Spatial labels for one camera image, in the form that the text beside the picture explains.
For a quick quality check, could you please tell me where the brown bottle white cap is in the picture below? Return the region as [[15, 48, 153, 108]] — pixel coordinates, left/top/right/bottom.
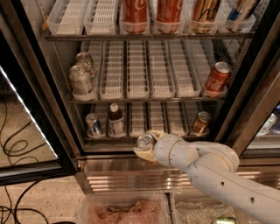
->
[[108, 103, 124, 136]]

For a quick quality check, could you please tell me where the orange can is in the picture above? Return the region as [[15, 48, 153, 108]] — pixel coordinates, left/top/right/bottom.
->
[[192, 111, 212, 134], [137, 134, 154, 151]]

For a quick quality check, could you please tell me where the front silver green can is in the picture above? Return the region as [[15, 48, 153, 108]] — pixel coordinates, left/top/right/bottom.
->
[[69, 65, 93, 95]]

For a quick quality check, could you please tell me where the green can in bin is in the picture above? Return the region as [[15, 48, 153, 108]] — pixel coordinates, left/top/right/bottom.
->
[[214, 217, 238, 224]]

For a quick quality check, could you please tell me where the red cola can top left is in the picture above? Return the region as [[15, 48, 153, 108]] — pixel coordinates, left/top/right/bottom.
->
[[122, 0, 148, 34]]

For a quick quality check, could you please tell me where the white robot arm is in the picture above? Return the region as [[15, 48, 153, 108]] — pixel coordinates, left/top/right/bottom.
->
[[134, 130, 280, 224]]

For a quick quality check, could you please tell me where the bottom wire shelf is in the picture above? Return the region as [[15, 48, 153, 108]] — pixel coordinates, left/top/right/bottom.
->
[[84, 135, 207, 143]]

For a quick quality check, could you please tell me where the left clear plastic bin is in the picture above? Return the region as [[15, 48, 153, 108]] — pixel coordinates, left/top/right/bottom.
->
[[77, 192, 171, 224]]

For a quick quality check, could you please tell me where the red cola can middle shelf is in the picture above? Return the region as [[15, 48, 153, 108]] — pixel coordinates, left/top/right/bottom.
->
[[205, 61, 231, 94]]

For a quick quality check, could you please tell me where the top wire shelf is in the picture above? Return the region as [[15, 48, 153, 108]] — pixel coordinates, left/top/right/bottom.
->
[[44, 33, 254, 41]]

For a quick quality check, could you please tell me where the rear silver green can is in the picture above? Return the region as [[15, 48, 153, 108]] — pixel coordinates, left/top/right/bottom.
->
[[76, 52, 96, 80]]

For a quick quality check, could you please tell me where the right clear plastic bin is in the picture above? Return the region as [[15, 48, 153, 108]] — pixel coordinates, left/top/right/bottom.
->
[[170, 188, 268, 224]]

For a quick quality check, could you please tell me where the blue silver can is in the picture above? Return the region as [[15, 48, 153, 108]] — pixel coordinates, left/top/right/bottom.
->
[[85, 113, 103, 137]]

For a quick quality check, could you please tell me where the wire shelf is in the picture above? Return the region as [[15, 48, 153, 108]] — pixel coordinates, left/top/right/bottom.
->
[[70, 97, 226, 104], [44, 33, 254, 41], [84, 135, 207, 143]]

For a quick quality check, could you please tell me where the red cola can top right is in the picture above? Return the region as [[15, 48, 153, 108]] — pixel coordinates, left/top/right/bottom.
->
[[156, 0, 183, 33]]

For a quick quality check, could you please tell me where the clear plastic bin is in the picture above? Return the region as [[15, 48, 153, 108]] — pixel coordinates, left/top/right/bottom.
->
[[170, 188, 268, 224], [77, 192, 171, 224]]

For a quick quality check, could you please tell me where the middle wire shelf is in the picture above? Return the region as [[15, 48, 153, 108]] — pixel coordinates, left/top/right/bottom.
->
[[70, 97, 226, 104]]

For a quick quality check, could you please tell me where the steel fridge base grille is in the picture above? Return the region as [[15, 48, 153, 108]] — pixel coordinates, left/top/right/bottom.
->
[[76, 154, 280, 194]]

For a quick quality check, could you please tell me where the glass fridge door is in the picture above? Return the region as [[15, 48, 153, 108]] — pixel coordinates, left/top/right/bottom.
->
[[0, 0, 78, 186]]

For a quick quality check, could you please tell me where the gold black can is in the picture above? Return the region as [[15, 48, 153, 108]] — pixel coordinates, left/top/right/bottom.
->
[[191, 0, 221, 33]]

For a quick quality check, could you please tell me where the red cola can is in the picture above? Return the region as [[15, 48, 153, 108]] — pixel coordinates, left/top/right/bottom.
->
[[122, 0, 148, 34], [156, 0, 183, 33]]

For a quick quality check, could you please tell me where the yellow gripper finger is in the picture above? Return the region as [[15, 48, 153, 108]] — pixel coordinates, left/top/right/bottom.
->
[[134, 148, 156, 162], [148, 130, 165, 139]]

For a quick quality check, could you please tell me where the silver green can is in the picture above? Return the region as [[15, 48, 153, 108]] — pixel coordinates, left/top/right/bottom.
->
[[76, 52, 96, 80], [69, 65, 93, 95]]

